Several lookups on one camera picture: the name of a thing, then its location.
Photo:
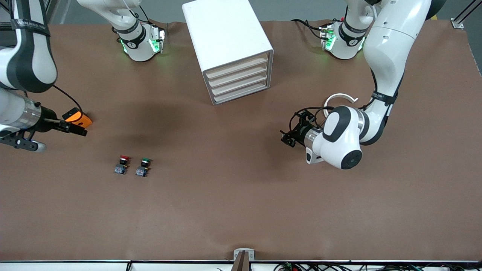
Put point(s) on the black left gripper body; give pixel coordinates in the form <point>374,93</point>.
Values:
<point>300,132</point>

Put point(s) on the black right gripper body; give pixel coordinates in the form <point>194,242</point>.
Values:
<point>48,123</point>

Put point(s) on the red push button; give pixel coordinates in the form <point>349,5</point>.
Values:
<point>122,165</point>

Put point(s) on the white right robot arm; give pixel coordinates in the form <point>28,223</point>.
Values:
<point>11,105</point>

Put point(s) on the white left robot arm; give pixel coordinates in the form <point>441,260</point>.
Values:
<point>388,45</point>

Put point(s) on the green push button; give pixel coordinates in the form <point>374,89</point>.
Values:
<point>143,167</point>

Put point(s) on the orange box with black base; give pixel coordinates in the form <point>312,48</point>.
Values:
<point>83,119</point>

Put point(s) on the brown table cover sheet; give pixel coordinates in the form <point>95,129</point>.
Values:
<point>241,195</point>

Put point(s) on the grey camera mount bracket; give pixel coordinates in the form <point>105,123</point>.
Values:
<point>244,259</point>

